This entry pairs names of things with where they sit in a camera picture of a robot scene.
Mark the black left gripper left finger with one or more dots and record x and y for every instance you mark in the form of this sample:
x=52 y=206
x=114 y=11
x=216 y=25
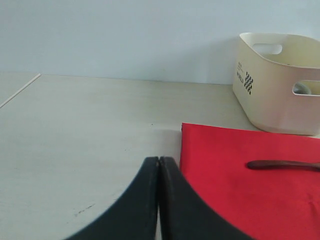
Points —
x=133 y=216

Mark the dark wooden spoon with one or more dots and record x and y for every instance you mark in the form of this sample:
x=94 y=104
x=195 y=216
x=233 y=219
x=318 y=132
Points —
x=282 y=164

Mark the red table cloth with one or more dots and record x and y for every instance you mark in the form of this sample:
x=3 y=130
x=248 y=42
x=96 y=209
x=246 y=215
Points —
x=278 y=204

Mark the pale green ceramic bowl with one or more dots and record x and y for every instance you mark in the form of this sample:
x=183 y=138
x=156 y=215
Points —
x=301 y=89

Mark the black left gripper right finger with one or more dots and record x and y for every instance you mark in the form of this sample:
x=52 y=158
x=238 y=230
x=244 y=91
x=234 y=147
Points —
x=183 y=213

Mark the cream plastic tub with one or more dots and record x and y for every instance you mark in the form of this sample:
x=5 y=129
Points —
x=268 y=66

